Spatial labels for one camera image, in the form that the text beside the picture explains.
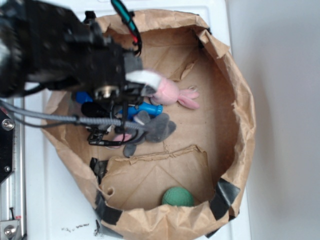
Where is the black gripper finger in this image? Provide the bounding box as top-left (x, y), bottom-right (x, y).
top-left (81, 102), bottom-right (112, 118)

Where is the grey plush bunny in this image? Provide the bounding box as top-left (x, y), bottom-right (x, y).
top-left (107, 110), bottom-right (177, 158)

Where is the aluminium frame rail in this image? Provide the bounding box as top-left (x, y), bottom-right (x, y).
top-left (0, 107), bottom-right (27, 240)

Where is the grey padded gripper finger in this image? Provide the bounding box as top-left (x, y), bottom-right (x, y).
top-left (123, 53), bottom-right (162, 96)

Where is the brown paper bag bin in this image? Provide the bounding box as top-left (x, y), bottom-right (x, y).
top-left (43, 9), bottom-right (256, 240)

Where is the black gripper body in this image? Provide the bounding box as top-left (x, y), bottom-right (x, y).
top-left (72, 39), bottom-right (144, 109)

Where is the blue plastic bottle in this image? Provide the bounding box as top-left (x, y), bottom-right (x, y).
top-left (74, 91), bottom-right (163, 120)

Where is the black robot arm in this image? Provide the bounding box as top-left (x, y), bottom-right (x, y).
top-left (0, 0), bottom-right (161, 117)

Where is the grey braided cable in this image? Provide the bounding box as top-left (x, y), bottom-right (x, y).
top-left (0, 99), bottom-right (151, 132)

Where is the black metal bracket plate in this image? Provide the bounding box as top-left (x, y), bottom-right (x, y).
top-left (0, 108), bottom-right (15, 184)

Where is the teal red wire bundle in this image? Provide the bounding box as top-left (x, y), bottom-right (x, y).
top-left (110, 0), bottom-right (144, 57)

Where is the pink plush bunny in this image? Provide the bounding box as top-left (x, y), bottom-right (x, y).
top-left (142, 69), bottom-right (200, 110)

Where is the green textured ball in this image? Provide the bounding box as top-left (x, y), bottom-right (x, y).
top-left (161, 186), bottom-right (195, 207)

